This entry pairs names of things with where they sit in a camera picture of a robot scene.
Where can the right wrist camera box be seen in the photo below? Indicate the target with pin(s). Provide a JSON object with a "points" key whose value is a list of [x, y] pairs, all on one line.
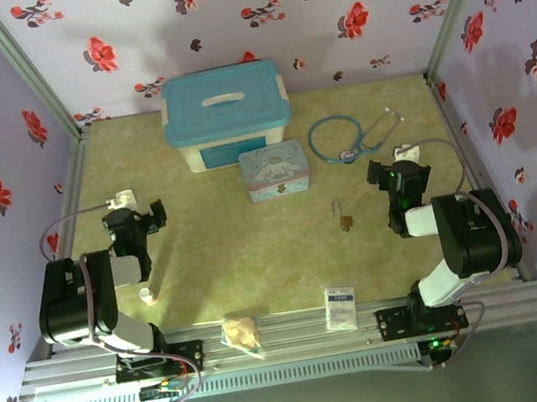
{"points": [[407, 153]]}

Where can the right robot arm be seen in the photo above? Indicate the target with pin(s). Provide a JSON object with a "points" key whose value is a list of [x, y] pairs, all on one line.
{"points": [[475, 231]]}

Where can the small brass padlock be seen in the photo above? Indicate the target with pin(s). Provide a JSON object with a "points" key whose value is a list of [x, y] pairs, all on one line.
{"points": [[346, 221]]}

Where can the aluminium front frame rail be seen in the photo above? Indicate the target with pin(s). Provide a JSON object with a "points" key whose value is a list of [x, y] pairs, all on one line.
{"points": [[295, 343]]}

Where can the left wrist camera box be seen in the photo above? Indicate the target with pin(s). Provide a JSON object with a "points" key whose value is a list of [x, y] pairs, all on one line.
{"points": [[121, 199]]}

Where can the storage box with blue lid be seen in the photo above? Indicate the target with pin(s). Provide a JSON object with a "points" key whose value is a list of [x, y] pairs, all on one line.
{"points": [[223, 101]]}

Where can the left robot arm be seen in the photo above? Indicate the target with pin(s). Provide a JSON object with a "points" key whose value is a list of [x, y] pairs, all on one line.
{"points": [[71, 301]]}

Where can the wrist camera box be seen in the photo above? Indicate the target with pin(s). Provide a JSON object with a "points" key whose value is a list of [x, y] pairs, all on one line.
{"points": [[407, 153], [121, 199]]}

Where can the small white vial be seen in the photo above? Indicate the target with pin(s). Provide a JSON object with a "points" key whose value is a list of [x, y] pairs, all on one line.
{"points": [[147, 296]]}

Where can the cartoon print tin box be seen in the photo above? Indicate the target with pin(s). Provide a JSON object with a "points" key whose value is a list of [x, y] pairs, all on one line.
{"points": [[274, 172]]}

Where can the bag of cotton balls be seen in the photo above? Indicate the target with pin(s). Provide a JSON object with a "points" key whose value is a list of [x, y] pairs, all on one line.
{"points": [[240, 336]]}

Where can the white gauze packet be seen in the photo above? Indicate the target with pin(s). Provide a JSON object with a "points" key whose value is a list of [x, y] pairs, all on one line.
{"points": [[340, 306]]}

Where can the blue stethoscope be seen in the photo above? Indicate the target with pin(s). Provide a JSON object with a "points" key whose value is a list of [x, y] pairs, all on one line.
{"points": [[345, 155]]}

